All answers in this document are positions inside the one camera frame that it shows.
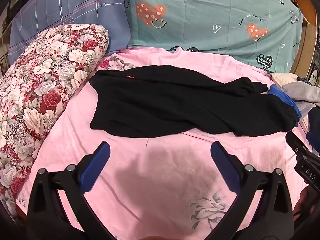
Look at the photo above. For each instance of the teal heart print sheet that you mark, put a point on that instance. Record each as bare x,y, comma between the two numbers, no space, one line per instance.
212,22

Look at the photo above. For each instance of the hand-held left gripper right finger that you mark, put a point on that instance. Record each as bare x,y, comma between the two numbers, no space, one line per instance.
223,165

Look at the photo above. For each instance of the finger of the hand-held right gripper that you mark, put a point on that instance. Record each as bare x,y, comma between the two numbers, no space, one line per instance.
293,142
313,140

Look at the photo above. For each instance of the dark striped cloth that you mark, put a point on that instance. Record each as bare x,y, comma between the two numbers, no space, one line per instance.
303,79

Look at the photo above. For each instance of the cream cloth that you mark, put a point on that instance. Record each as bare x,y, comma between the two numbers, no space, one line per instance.
281,78

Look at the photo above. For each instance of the black pants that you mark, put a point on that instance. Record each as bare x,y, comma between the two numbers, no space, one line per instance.
175,100

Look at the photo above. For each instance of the pink floral blanket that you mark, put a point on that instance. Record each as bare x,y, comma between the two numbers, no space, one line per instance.
155,180

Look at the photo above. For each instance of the blue plaid sheet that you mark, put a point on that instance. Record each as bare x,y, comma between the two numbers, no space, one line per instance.
67,10

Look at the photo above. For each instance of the red floral pillow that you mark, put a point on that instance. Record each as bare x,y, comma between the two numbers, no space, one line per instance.
42,92

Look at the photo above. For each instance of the dark navy garment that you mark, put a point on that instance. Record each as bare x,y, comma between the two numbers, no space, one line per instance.
315,120

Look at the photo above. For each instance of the grey garment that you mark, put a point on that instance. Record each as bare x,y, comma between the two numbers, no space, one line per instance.
305,95

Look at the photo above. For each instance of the folded blue pants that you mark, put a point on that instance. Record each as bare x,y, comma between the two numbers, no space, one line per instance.
285,97

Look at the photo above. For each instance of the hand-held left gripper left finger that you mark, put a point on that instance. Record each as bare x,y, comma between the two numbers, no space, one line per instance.
98,166

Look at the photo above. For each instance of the person's right hand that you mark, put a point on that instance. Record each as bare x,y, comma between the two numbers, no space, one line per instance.
303,201

